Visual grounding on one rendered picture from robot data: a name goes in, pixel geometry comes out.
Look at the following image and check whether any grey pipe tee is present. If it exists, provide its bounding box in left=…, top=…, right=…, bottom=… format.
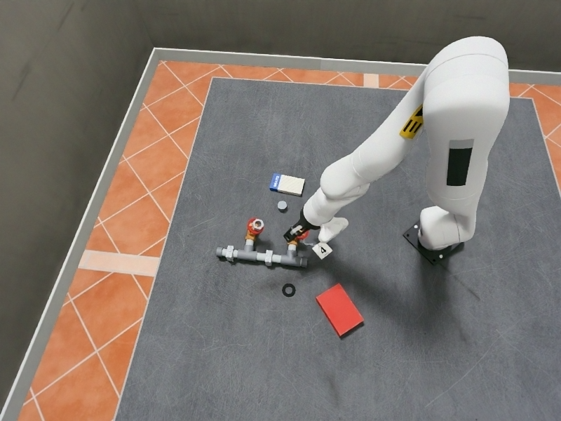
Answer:
left=216, top=218, right=309, bottom=267

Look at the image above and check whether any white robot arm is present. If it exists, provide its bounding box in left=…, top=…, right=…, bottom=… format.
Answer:
left=304, top=36, right=510, bottom=251

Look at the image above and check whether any dark grey rubber ring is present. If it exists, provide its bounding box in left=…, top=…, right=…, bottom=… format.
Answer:
left=282, top=283, right=296, bottom=297

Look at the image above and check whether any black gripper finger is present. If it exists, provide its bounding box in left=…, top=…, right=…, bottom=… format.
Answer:
left=283, top=219, right=310, bottom=243

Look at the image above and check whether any red flat rectangular pad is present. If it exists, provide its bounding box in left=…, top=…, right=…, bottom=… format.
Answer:
left=316, top=283, right=364, bottom=336

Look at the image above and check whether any grey hexagonal nut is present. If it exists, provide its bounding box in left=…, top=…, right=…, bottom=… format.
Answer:
left=252, top=219, right=264, bottom=231

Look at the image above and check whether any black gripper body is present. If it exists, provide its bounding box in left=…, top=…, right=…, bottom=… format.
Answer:
left=297, top=206, right=320, bottom=231

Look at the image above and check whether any white tag on silver chain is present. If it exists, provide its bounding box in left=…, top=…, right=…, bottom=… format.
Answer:
left=312, top=242, right=332, bottom=259

